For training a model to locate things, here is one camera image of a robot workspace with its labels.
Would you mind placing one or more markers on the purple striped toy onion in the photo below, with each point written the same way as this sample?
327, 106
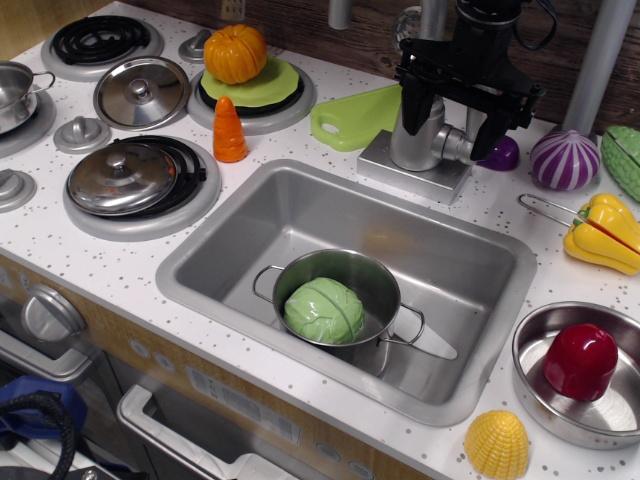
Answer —
565, 160

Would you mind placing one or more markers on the grey stove knob top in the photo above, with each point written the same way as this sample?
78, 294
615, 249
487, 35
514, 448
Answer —
192, 49

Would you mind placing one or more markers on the grey stove knob middle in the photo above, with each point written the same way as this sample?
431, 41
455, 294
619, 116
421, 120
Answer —
82, 135

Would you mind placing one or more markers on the grey toy knife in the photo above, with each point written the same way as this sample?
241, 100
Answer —
408, 326

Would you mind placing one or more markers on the steel pot at left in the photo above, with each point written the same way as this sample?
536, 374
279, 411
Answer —
19, 94

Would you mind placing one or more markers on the grey stove knob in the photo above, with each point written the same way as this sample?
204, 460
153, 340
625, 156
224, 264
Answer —
82, 135
17, 189
192, 49

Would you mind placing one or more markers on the steel pot lid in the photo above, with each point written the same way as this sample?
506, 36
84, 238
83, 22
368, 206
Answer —
142, 93
121, 179

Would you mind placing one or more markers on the clear faucet knob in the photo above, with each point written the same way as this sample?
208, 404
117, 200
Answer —
406, 25

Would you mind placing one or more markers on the grey metal post left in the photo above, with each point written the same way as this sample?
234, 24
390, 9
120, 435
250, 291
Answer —
339, 14

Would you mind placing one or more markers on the steel pot lid upper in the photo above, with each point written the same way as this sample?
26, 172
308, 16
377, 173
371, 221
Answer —
142, 93

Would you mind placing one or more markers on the grey toy sink basin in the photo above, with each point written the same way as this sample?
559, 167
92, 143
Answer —
450, 291

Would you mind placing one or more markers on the steel pot lid lower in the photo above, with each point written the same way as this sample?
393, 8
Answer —
121, 179

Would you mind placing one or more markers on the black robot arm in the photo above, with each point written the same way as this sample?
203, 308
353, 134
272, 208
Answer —
473, 69

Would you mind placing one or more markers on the green toy cabbage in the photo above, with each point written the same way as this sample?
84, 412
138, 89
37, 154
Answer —
325, 311

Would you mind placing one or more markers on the green toy bitter gourd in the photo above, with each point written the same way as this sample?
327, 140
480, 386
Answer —
620, 154

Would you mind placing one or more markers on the orange toy pumpkin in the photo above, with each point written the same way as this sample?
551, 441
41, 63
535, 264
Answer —
235, 54

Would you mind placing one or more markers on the green round toy plate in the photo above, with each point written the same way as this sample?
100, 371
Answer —
277, 81

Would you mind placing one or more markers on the silver oven door handle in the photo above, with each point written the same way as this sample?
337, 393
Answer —
71, 366

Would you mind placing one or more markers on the grey metal post middle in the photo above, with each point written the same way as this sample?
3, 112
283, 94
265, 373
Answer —
432, 19

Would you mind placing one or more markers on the metal wire handle utensil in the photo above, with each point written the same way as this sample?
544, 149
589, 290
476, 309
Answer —
549, 209

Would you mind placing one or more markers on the purple toy eggplant piece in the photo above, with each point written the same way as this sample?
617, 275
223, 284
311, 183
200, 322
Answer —
505, 156

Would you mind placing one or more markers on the steel round pan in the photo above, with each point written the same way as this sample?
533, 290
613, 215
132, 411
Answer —
608, 423

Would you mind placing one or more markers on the grey burner front left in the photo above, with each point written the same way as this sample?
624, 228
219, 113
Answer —
31, 131

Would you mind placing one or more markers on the grey metal post right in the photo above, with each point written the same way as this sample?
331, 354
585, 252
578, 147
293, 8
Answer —
612, 22

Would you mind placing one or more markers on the silver oven dial knob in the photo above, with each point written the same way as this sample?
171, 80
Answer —
52, 322

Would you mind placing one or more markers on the green toy cutting board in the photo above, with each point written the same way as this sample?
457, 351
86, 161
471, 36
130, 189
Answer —
351, 123

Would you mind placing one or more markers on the steel pot in sink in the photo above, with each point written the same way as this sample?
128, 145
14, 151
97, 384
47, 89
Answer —
374, 284

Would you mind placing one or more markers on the red toy bell pepper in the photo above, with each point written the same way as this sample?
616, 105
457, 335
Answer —
581, 361

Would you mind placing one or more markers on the silver toy faucet lever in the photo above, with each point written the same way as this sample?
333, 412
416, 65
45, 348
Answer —
451, 144

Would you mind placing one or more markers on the grey metal post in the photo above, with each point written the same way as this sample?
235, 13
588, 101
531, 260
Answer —
432, 19
339, 14
612, 22

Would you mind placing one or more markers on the grey stove knob left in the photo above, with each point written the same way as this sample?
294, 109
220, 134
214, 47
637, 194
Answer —
17, 189

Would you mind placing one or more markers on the yellow toy bell pepper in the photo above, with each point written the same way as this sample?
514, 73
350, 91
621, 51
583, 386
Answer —
605, 233

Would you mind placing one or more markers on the silver dishwasher door handle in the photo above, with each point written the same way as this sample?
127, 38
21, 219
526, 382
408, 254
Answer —
187, 454

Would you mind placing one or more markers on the black coil burner back left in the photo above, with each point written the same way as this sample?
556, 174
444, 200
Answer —
84, 50

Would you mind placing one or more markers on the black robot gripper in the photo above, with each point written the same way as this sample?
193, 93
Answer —
473, 69

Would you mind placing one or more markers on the yellow toy corn piece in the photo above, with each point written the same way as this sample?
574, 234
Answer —
497, 445

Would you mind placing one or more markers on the silver toy faucet base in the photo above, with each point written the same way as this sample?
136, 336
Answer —
406, 162

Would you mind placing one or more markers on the orange toy carrot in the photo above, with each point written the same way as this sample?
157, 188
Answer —
229, 143

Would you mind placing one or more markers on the black coil burner front right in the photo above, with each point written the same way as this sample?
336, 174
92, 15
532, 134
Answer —
197, 190

